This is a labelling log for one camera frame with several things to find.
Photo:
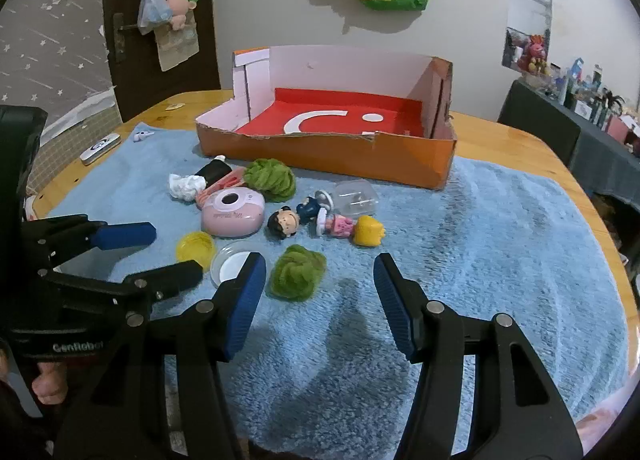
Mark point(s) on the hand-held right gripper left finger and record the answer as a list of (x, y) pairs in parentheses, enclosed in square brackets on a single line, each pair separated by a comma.
[(245, 305)]

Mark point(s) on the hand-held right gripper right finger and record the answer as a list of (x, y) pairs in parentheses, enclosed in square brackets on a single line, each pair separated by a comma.
[(395, 310)]

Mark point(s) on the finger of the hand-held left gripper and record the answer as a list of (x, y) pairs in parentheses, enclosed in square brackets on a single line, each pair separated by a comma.
[(125, 235), (170, 277)]

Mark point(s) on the yellow bottle cap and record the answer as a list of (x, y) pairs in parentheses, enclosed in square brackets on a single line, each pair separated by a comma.
[(196, 247)]

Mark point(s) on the clear round lid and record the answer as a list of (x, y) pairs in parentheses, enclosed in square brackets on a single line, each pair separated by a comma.
[(230, 262)]

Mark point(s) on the green yarn ball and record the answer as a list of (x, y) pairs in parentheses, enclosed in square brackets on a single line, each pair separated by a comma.
[(270, 180), (297, 272)]

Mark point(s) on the yellow-haired figurine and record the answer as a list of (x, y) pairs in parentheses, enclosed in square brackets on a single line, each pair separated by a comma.
[(370, 230)]

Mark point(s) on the pink toy camera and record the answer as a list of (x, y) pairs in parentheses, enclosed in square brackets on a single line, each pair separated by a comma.
[(232, 220)]

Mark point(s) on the boy figurine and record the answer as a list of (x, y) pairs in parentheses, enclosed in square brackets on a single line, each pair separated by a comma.
[(282, 225)]

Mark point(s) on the black and white fluffy toy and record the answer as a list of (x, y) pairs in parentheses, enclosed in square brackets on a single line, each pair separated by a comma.
[(212, 170)]

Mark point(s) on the pink clothespin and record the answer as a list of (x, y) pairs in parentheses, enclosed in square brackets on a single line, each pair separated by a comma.
[(227, 181)]

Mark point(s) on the clear plastic capsule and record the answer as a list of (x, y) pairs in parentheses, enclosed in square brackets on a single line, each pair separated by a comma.
[(355, 197)]

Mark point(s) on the orange cardboard box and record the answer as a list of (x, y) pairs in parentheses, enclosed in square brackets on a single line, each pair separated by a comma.
[(325, 160)]

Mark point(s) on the person's left hand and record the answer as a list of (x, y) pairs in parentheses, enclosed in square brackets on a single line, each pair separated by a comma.
[(50, 382)]

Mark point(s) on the white remote control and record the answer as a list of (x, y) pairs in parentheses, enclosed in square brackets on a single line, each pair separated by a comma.
[(100, 148)]

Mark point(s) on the small white bunny figure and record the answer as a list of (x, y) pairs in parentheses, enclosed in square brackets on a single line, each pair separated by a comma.
[(142, 135)]

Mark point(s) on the blue fluffy towel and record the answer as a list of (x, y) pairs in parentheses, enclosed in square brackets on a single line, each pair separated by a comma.
[(475, 240)]

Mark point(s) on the small table sticker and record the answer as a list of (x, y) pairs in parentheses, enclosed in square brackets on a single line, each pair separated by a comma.
[(175, 106)]

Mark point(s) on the translucent blue bag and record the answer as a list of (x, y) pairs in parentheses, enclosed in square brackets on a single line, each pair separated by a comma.
[(150, 10)]

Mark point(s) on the pink plush toy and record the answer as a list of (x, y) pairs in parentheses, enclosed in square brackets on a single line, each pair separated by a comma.
[(177, 8)]

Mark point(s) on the grey-clothed side table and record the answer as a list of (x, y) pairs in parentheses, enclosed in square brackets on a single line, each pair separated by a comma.
[(605, 155)]

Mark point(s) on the row of bottles and boxes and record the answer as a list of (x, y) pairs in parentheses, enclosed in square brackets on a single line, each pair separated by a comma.
[(595, 100)]

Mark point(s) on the pink dragon toy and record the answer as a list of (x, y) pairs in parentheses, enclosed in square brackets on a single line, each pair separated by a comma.
[(535, 53)]

